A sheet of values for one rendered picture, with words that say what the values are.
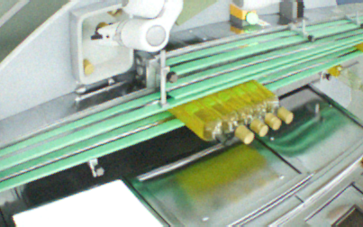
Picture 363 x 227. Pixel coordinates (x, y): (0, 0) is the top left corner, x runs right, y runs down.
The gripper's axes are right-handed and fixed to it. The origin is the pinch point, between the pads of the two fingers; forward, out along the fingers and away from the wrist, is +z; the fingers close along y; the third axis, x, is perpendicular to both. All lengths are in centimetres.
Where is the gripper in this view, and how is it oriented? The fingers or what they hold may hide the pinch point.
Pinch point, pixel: (105, 30)
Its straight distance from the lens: 123.2
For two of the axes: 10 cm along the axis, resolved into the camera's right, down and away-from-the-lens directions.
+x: -1.5, -9.2, -3.5
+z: -5.4, -2.2, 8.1
